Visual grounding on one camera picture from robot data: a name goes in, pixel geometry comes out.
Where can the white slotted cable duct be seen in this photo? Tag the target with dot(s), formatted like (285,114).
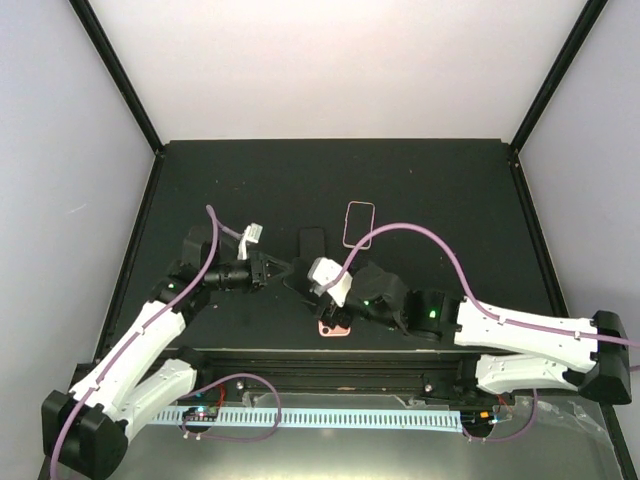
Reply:
(310,418)

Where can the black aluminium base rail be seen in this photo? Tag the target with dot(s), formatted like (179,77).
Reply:
(443,377)

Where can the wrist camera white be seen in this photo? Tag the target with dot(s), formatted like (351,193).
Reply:
(322,273)
(250,236)

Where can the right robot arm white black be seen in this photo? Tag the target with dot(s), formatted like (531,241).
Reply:
(434,316)

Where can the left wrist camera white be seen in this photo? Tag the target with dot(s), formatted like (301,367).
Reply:
(250,236)

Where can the pink phone case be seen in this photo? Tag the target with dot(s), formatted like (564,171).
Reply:
(330,332)

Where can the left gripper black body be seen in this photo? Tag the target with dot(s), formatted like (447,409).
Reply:
(249,279)

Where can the left circuit board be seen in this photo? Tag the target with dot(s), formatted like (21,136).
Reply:
(200,414)

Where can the right circuit board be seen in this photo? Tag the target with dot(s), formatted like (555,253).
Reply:
(484,417)

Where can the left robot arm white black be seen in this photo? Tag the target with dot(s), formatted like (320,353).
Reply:
(89,428)

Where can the black frame post left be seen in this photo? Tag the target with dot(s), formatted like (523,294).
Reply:
(89,20)

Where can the black phone with dual camera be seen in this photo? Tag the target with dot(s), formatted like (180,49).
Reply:
(311,243)

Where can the black frame post right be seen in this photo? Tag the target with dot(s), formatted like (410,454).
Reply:
(580,31)

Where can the circuit board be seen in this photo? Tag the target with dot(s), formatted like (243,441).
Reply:
(200,414)
(484,417)

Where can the black frame post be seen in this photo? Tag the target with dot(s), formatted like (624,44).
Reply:
(89,20)
(580,31)

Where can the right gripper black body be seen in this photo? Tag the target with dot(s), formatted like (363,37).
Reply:
(329,313)

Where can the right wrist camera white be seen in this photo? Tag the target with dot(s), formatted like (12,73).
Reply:
(322,273)

